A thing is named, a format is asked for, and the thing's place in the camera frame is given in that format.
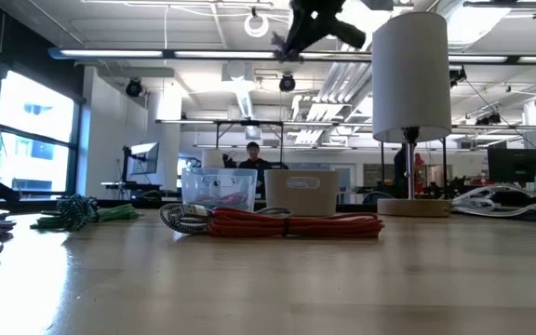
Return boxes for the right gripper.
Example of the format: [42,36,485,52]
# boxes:
[275,0,367,61]

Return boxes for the green braided usb cable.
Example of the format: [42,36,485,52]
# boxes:
[30,203,141,230]

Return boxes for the white shade table lamp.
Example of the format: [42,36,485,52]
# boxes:
[370,11,453,219]

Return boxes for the black ceiling spotlight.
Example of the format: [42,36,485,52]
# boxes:
[125,77,143,98]
[278,73,297,93]

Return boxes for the black metal rack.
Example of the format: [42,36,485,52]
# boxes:
[214,119,286,167]

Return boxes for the white lamp cord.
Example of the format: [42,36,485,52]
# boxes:
[451,183,536,219]

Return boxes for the clear plastic bin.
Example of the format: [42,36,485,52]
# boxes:
[181,167,259,213]

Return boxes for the beige plastic bin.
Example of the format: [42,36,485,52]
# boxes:
[263,168,341,218]

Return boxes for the magenta braided usb cable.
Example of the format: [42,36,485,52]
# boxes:
[192,191,250,208]

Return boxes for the long ceiling light bar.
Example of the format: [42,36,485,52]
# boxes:
[47,46,536,65]

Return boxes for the red braided usb cable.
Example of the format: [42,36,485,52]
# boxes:
[207,207,385,239]

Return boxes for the black computer monitor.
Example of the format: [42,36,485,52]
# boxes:
[487,147,536,185]

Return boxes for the teal braided usb cable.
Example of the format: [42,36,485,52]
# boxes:
[56,194,101,232]

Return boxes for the lit computer monitor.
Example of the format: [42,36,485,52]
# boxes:
[121,141,160,183]

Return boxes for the person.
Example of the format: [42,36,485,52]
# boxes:
[237,141,275,199]
[411,152,426,196]

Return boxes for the grey braided usb cable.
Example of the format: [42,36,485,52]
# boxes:
[158,202,292,236]

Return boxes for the white ring light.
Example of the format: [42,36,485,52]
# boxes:
[243,12,270,39]

